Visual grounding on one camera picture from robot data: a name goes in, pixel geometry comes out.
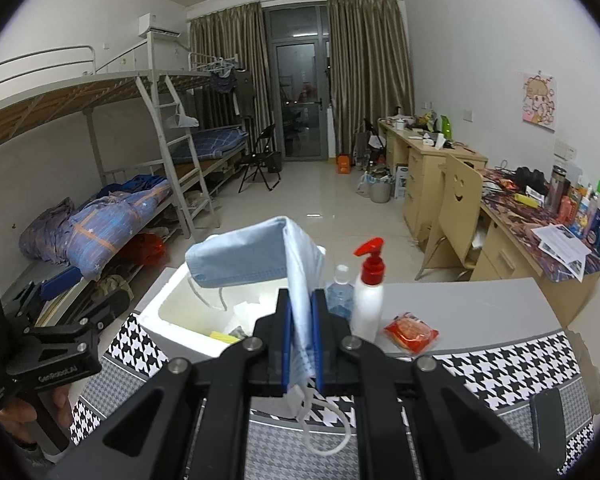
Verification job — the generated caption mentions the person's left hand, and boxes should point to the person's left hand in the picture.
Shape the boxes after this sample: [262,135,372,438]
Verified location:
[0,387,73,453]

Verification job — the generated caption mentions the black smartphone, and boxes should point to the black smartphone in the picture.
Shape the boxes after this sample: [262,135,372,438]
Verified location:
[529,386,567,476]

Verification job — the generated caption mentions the wooden chair with smiley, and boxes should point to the wooden chair with smiley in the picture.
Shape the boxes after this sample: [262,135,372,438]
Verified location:
[415,152,485,281]

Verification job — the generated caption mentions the cartoon wall poster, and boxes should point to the cartoon wall poster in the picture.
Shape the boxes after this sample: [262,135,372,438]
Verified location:
[521,72,557,131]

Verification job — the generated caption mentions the red bag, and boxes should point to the red bag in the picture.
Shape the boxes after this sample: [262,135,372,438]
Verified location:
[125,232,169,266]

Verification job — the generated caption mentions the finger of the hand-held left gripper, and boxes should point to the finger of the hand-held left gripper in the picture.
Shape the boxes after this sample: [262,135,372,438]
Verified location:
[2,266,83,331]
[77,289,133,333]

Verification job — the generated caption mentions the glass balcony door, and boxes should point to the glass balcony door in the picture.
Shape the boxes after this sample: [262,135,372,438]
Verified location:
[263,5,331,161]

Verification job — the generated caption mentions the wooden desk with patterned cover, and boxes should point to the wooden desk with patterned cover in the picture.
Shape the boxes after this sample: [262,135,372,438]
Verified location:
[472,167,600,328]

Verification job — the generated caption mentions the red snack packet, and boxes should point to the red snack packet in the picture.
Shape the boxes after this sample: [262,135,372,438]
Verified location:
[382,311,440,357]

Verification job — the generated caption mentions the white red pump bottle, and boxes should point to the white red pump bottle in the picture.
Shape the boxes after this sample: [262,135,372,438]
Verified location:
[351,237,385,343]

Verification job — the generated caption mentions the white bed ladder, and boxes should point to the white bed ladder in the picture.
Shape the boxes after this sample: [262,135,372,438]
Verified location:
[137,75,221,241]

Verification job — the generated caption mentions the clear blue water bottle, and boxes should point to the clear blue water bottle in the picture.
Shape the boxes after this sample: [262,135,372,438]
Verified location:
[326,264,354,331]

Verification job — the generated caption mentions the dark thermos flask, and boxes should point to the dark thermos flask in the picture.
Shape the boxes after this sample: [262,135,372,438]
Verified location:
[547,165,567,211]

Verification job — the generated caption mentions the brown curtain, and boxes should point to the brown curtain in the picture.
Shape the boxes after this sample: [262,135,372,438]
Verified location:
[189,2,273,153]
[327,0,415,158]

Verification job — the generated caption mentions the blue checked mattress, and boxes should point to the blue checked mattress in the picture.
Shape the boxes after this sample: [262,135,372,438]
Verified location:
[172,127,249,164]

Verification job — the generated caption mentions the white air conditioner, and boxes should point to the white air conditioner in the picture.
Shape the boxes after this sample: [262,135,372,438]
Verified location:
[137,12,182,38]

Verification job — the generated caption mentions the white metal bunk bed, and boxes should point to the white metal bunk bed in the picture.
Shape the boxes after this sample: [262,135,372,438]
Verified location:
[170,50,257,196]
[0,45,216,311]

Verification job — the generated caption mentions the blue face mask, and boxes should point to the blue face mask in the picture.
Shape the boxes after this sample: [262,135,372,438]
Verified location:
[185,216,353,456]

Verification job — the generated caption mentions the black folding chair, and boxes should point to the black folding chair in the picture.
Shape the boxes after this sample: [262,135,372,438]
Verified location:
[238,124,283,193]

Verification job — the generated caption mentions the dark hanging clothes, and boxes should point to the dark hanging clothes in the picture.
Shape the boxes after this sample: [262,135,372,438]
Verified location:
[210,62,256,111]

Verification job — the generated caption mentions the white foam box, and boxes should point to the white foam box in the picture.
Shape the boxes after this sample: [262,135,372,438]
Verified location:
[138,245,327,361]

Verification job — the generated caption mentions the white tissue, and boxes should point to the white tissue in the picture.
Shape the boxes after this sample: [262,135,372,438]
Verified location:
[230,296,278,332]

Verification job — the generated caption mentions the row of toiletry bottles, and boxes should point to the row of toiletry bottles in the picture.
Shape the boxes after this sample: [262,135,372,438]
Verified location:
[562,175,600,261]

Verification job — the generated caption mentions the plain wooden desk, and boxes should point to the plain wooden desk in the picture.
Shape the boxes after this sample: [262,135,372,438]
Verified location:
[377,117,488,246]

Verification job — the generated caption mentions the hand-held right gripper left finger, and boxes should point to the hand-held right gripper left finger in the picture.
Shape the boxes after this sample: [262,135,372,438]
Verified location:
[45,288,293,480]

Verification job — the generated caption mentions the grey waste bucket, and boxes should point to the grey waste bucket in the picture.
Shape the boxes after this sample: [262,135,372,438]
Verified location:
[367,170,394,204]

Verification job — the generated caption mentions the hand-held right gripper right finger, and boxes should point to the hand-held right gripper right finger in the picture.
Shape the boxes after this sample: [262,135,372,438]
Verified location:
[310,288,561,480]

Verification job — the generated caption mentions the blue printed quilt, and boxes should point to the blue printed quilt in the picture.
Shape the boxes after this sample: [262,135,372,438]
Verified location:
[19,175,173,281]

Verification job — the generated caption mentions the printed paper sheets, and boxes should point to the printed paper sheets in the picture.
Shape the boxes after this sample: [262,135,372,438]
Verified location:
[530,222,594,281]

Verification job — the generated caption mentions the houndstooth table mat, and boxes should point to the houndstooth table mat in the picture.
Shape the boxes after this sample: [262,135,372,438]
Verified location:
[67,312,598,480]

